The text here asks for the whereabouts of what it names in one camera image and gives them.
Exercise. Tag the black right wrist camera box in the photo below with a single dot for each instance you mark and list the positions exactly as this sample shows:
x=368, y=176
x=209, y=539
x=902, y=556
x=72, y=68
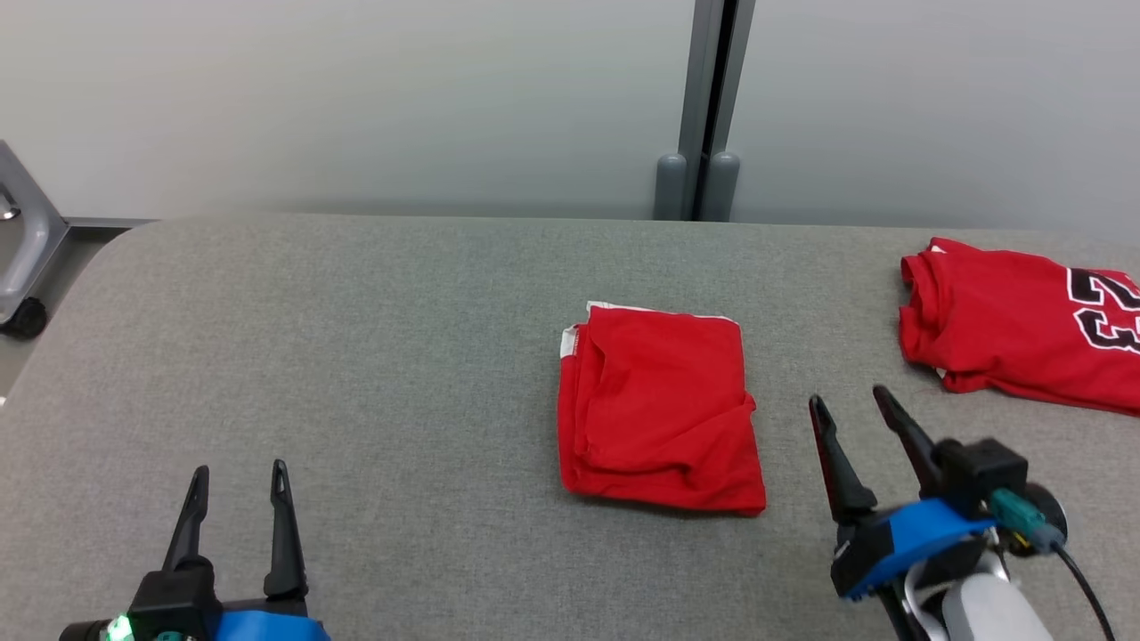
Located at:
x=980, y=472

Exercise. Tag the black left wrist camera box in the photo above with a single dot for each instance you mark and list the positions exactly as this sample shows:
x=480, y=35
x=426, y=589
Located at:
x=174, y=601

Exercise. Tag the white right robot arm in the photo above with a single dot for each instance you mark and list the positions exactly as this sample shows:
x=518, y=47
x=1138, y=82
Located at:
x=989, y=616

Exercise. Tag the grey wheeled metal stand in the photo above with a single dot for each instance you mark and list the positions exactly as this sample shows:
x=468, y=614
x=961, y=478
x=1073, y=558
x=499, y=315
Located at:
x=36, y=231

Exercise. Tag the red basketball jersey number 23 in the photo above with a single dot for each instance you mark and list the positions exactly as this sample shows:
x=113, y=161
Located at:
x=997, y=329

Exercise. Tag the grey partition post with feet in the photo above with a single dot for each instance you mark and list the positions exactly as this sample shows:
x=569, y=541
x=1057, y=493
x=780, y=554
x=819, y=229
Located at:
x=712, y=89

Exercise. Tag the red shorts with white trim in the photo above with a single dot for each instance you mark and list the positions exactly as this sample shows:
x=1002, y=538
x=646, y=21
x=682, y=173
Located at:
x=659, y=409

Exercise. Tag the black caster wheel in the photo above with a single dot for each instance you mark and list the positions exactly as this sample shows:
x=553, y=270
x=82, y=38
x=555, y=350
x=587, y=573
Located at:
x=25, y=318

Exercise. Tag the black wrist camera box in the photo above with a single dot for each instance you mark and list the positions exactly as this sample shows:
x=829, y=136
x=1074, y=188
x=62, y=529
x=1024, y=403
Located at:
x=980, y=472
x=174, y=601

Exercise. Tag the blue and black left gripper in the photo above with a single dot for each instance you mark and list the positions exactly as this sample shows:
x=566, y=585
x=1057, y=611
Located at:
x=267, y=623

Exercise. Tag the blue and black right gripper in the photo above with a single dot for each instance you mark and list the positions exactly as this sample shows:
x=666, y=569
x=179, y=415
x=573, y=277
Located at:
x=899, y=539

